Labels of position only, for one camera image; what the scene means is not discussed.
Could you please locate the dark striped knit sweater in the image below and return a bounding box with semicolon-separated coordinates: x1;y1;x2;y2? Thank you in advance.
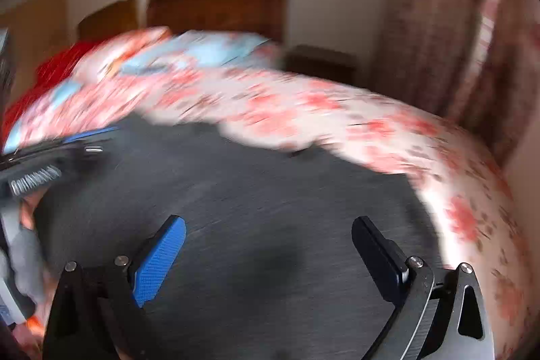
35;116;441;359

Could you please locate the left hand grey glove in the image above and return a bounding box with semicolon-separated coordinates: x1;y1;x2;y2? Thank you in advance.
1;190;47;325

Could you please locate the pink floral pillow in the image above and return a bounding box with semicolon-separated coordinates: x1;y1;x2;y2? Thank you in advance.
72;26;172;83

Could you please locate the red blanket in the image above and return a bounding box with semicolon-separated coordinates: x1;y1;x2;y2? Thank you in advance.
1;40;103;142

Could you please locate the small wooden headboard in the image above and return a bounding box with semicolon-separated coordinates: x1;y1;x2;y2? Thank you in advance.
77;0;139;41

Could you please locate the cardboard box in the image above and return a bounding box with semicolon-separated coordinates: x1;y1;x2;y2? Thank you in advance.
1;0;70;104

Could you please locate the light blue floral pillow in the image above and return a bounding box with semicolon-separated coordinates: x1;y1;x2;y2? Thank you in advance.
120;30;271;75

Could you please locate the pink floral quilt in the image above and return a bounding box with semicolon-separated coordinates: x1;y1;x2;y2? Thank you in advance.
3;65;534;360

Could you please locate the large wooden headboard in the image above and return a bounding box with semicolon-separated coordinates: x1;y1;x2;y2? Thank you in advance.
145;0;288;43

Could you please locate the dark wooden nightstand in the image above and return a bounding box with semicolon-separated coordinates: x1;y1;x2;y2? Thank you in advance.
284;45;359;85

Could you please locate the floral pink curtain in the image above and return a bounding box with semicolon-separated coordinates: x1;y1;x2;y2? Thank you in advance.
370;0;539;165

